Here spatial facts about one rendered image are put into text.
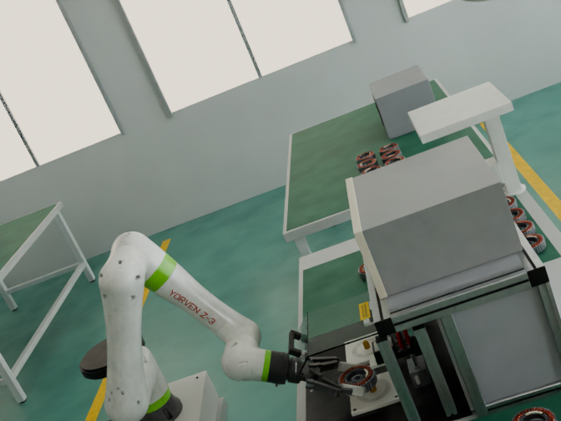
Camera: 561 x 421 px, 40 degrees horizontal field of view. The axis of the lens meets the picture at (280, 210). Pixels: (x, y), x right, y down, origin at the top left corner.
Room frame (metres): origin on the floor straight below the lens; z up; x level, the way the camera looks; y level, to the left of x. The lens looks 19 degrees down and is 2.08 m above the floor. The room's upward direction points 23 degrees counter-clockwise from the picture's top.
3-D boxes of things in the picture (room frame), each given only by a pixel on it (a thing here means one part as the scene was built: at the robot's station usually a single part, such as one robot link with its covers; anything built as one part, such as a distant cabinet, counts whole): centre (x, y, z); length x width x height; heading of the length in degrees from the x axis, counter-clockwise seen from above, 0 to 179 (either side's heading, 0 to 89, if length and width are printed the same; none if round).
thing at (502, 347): (1.69, -0.40, 0.91); 0.28 x 0.03 x 0.32; 80
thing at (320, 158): (4.39, -0.66, 0.38); 1.85 x 1.10 x 0.75; 170
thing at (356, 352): (2.20, -0.08, 0.78); 0.15 x 0.15 x 0.01; 80
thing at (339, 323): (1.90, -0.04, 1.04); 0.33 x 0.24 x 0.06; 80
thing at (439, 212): (2.01, -0.38, 1.22); 0.44 x 0.39 x 0.20; 170
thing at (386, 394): (1.96, -0.04, 0.78); 0.15 x 0.15 x 0.01; 80
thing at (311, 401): (2.08, -0.08, 0.76); 0.64 x 0.47 x 0.02; 170
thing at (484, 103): (2.87, -0.79, 0.98); 0.37 x 0.35 x 0.46; 170
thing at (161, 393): (2.19, 0.62, 1.01); 0.16 x 0.13 x 0.19; 171
